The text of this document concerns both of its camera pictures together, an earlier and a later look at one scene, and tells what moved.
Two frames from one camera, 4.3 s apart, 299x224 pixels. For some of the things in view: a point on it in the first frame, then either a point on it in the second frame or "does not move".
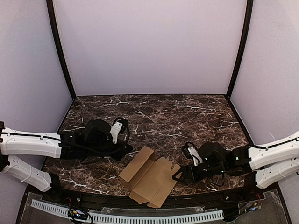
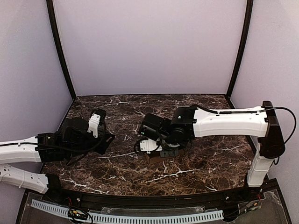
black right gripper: (189, 171) -> (168, 152)
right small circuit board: (252, 206) does not move
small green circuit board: (77, 213) does not move
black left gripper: (118, 150) -> (106, 141)
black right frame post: (234, 73) does not move
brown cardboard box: (150, 179) -> (155, 156)
